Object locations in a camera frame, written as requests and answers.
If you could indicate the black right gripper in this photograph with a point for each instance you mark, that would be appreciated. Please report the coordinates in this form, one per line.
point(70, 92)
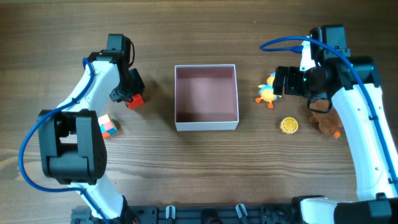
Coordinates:
point(286, 81)

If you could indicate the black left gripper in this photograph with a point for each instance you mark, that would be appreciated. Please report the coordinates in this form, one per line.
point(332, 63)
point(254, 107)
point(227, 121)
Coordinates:
point(139, 88)

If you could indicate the yellow toy duck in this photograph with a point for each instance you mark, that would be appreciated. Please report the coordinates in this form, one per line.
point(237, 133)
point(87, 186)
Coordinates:
point(266, 92)

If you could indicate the red toy fire truck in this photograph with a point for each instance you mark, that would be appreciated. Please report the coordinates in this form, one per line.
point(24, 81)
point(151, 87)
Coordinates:
point(135, 101)

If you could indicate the colourful puzzle cube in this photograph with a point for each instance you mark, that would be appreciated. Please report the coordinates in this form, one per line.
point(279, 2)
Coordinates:
point(107, 126)

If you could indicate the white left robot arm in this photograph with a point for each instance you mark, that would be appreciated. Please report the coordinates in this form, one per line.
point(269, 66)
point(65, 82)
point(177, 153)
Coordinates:
point(72, 148)

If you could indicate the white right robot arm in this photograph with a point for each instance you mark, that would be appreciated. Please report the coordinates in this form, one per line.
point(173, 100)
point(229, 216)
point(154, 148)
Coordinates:
point(352, 86)

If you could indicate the yellow round toy disc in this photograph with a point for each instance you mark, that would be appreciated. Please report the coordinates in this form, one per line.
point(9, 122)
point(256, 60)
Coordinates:
point(289, 125)

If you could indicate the brown plush toy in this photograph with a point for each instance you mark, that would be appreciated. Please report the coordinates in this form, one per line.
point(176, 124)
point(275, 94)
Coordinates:
point(329, 123)

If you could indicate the white cardboard box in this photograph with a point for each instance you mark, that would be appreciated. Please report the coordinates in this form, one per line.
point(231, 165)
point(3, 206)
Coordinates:
point(206, 97)

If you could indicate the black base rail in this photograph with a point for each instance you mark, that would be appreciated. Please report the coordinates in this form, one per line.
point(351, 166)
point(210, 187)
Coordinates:
point(266, 213)

